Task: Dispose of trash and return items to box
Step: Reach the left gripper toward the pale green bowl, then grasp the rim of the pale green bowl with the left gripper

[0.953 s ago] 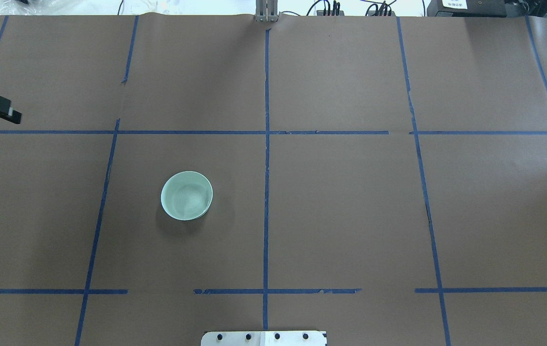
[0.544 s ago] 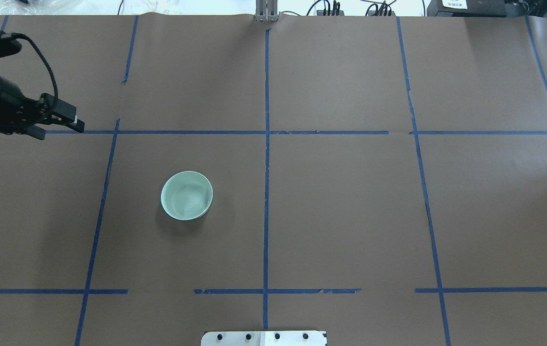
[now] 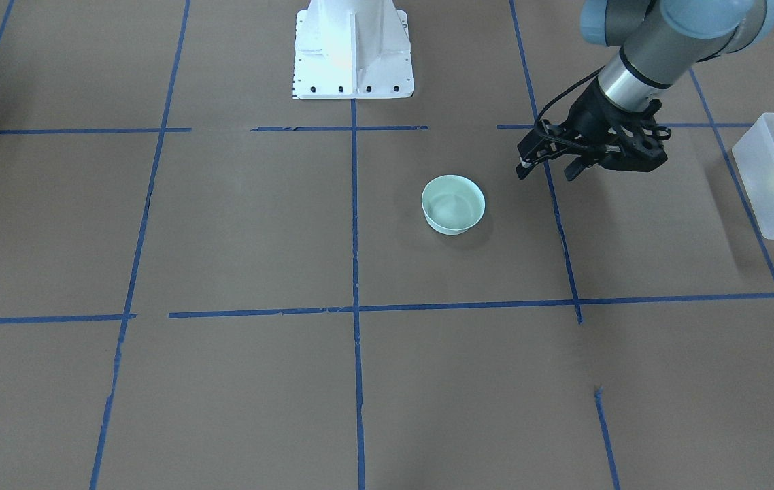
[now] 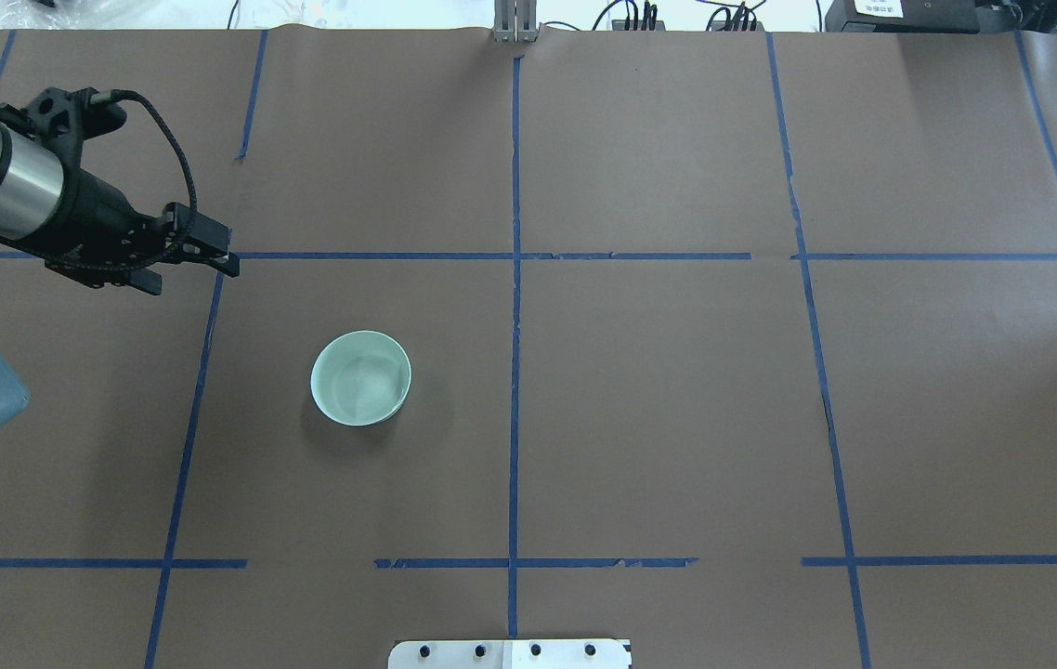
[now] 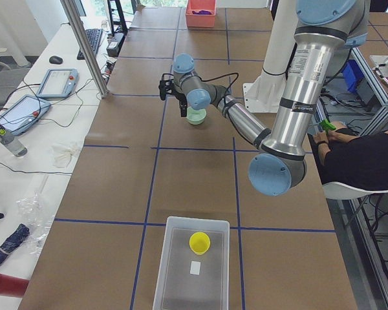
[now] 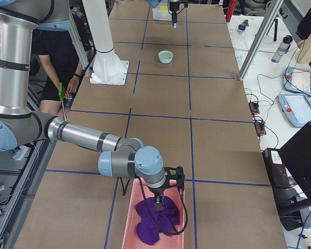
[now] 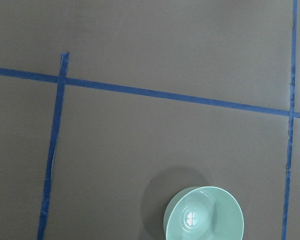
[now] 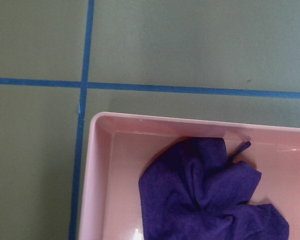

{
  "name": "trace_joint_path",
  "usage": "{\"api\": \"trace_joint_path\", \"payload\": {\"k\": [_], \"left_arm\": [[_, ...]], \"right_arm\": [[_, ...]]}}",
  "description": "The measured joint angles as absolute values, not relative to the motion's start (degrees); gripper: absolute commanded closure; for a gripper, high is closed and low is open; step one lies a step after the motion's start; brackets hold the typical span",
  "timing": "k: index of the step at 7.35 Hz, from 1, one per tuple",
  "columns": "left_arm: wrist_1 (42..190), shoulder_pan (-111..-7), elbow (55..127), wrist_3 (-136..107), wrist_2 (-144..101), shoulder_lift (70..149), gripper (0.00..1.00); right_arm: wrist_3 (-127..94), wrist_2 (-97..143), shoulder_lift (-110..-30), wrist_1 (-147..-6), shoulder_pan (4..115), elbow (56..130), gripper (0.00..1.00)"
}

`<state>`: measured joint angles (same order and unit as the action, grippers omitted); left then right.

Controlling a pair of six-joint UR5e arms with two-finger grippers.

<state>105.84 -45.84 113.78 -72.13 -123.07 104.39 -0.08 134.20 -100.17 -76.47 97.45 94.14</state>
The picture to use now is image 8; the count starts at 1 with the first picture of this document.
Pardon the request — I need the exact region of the purple cloth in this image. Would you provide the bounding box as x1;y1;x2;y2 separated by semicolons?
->
138;137;290;240

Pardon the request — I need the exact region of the pink plastic bin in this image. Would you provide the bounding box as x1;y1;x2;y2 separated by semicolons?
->
78;112;300;240

